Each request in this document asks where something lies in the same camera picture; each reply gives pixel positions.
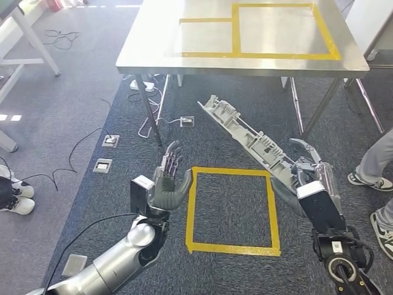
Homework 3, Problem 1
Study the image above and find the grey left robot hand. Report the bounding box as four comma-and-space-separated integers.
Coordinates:
152, 140, 194, 212

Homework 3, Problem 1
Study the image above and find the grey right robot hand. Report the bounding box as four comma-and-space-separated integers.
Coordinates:
271, 137, 343, 217

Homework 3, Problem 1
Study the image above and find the grey plastic wheel hubcap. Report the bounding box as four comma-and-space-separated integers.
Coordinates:
197, 94, 303, 196

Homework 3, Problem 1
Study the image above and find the stainless steel workbench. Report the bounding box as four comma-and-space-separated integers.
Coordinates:
115, 0, 370, 148

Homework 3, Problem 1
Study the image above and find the yellow floor tape square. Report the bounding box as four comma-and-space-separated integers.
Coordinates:
185, 166, 281, 258

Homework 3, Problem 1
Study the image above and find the standing person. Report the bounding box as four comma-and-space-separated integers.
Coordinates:
347, 128, 393, 261

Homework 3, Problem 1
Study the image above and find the white power strip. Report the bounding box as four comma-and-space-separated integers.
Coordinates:
129, 79, 155, 92

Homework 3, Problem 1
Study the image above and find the steel floor plate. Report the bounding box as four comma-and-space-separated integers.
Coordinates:
61, 254, 88, 278

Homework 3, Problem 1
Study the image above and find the small yellow tape rectangle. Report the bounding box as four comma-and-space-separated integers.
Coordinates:
180, 17, 240, 58

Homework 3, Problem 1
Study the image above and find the large yellow tape rectangle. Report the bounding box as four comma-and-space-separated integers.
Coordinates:
231, 3, 342, 62

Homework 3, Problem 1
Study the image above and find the person in white shoes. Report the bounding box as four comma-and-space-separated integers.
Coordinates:
0, 165, 35, 216

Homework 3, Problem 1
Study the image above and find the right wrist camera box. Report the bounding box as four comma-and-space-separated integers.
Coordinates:
296, 180, 347, 233

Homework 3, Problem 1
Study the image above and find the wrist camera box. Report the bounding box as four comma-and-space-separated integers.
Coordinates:
296, 180, 347, 233
130, 175, 155, 216

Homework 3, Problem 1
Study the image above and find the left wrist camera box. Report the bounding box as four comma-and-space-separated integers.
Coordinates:
130, 175, 155, 216

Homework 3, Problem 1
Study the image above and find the white floor cable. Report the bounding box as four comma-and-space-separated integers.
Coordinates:
127, 73, 182, 140

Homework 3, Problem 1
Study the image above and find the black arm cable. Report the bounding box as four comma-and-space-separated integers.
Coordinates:
43, 212, 137, 295

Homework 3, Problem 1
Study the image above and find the black floor cable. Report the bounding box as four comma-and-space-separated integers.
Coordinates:
0, 127, 114, 192

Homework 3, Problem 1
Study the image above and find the tangled black cable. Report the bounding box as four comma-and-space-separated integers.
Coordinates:
43, 29, 80, 50

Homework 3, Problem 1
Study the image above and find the white desk frame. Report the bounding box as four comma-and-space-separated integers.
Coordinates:
0, 0, 61, 154

